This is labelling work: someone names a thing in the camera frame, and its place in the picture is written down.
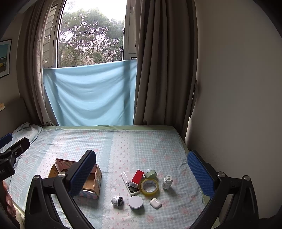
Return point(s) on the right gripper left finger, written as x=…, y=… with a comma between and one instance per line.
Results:
x=40, y=211

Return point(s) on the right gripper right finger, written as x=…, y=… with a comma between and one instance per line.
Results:
x=242, y=210

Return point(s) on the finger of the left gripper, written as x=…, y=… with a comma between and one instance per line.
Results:
x=5, y=140
x=17, y=149

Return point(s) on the white pill bottle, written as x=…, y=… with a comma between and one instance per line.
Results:
x=167, y=182

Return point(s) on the black white cosmetic jar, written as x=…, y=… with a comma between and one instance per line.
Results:
x=117, y=200

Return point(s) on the white earbuds case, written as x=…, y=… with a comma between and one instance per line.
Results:
x=155, y=203

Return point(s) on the yellow tape roll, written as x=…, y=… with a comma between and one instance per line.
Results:
x=149, y=187

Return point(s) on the light green mud film jar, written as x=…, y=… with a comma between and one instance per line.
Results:
x=150, y=174

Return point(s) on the white remote control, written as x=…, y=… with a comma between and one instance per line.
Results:
x=131, y=187

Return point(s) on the green jar white lid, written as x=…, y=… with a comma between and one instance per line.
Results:
x=135, y=202

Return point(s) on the red and white carton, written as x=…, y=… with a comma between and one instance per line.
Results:
x=136, y=178

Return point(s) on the patterned pillow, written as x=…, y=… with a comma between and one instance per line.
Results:
x=26, y=130

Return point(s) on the light blue hanging cloth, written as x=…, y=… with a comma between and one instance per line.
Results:
x=89, y=95

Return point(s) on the left brown curtain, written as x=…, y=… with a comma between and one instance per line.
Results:
x=30, y=60

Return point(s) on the framed wall picture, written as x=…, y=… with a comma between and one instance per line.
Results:
x=5, y=50

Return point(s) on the window with white frame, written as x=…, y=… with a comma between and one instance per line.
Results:
x=89, y=32

